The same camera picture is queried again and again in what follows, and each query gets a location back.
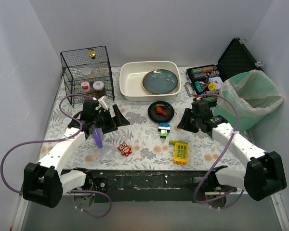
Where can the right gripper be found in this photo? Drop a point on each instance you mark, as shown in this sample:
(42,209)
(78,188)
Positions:
(189,121)

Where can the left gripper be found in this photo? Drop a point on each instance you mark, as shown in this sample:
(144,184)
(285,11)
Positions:
(110,121)

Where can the black small plate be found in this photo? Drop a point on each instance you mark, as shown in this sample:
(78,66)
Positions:
(160,118)

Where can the red drumstick toy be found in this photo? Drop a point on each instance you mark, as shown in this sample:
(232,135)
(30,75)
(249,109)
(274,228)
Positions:
(160,111)

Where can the brown spice jar white lid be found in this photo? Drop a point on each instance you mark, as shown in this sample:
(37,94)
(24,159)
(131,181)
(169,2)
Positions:
(99,89)

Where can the pink lid spice jar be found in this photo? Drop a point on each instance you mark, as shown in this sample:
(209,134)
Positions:
(85,86)

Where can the blue ceramic plate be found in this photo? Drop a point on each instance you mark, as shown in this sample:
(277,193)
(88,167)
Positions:
(160,81)

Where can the silver lid spice jar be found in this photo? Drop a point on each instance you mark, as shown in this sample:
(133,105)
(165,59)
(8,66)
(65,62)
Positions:
(87,74)

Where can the glass bottle gold stopper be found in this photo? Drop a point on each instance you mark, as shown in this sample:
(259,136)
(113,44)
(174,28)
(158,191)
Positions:
(95,63)

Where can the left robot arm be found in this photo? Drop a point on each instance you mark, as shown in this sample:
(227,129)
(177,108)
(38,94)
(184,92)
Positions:
(44,183)

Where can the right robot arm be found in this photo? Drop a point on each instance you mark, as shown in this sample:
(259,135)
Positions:
(264,172)

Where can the green blue toy block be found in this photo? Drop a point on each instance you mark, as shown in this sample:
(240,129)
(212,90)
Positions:
(164,129)

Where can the red owl toy block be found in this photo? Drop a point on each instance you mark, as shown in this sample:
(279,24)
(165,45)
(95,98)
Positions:
(125,149)

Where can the yellow window toy block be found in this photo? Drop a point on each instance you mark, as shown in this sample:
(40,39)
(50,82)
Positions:
(180,152)

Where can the black poker chip case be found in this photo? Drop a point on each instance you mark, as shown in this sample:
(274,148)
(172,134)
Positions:
(235,59)

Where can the white rectangular basin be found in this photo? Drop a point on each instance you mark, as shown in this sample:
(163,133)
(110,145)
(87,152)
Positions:
(131,80)

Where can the clear bin liner bag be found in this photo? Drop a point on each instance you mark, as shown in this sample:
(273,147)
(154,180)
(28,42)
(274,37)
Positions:
(253,93)

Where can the green trash bin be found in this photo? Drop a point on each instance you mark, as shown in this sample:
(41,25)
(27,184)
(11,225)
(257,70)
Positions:
(250,110)

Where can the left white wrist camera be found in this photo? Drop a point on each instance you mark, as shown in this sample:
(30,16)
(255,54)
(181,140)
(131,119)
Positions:
(103,102)

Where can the black wire rack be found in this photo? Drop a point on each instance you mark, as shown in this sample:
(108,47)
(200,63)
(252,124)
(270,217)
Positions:
(73,61)

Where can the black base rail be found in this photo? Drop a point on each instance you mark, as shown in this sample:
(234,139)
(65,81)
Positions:
(141,185)

